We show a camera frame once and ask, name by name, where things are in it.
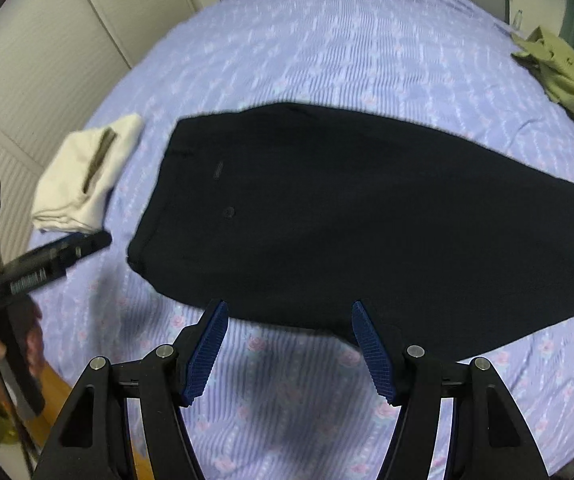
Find white folded cloth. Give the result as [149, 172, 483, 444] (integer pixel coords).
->
[32, 113, 145, 235]

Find purple floral bedsheet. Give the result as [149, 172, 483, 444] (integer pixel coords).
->
[27, 0, 574, 480]

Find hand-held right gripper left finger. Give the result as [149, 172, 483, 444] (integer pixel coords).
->
[33, 299, 230, 480]

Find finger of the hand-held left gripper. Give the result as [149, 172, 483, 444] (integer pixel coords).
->
[0, 231, 112, 302]

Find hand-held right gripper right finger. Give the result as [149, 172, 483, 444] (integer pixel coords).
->
[351, 300, 550, 480]

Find white closet doors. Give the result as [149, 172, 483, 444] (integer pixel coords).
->
[0, 0, 205, 243]

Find black pants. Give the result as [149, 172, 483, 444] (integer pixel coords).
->
[127, 102, 574, 363]

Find olive green garment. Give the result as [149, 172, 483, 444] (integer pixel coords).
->
[511, 27, 574, 161]

